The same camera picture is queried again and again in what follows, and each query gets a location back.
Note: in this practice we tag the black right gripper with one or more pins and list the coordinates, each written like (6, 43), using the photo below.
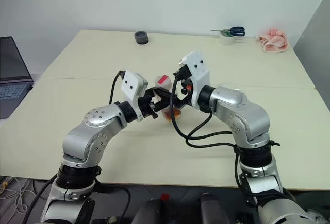
(184, 78)

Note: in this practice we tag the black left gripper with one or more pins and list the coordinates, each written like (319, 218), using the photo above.
(147, 105)

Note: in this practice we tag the clear bottle with orange drink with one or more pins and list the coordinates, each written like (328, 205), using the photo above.
(165, 81)

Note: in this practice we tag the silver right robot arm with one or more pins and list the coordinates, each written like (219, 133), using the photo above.
(247, 116)

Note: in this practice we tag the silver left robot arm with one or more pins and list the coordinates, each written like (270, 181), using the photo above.
(77, 139)

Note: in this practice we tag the black round tape roll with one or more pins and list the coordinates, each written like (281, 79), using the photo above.
(141, 38)

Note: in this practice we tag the white tape roll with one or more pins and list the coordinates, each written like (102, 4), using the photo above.
(226, 40)

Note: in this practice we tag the small red block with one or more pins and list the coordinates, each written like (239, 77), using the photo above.
(165, 197)

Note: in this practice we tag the pink cloth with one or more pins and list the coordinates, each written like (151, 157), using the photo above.
(273, 41)

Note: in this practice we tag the small dark rounded shape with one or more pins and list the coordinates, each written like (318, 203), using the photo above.
(212, 208)

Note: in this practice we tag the grey upright panel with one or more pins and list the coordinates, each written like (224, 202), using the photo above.
(314, 41)

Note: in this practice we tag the grey open laptop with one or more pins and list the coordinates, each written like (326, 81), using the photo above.
(11, 64)

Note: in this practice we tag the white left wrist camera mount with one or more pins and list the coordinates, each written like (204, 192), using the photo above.
(132, 82)

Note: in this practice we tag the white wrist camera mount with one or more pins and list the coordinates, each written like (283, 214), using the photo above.
(197, 67)
(132, 82)

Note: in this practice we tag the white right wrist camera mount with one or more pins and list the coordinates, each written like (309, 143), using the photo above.
(197, 67)

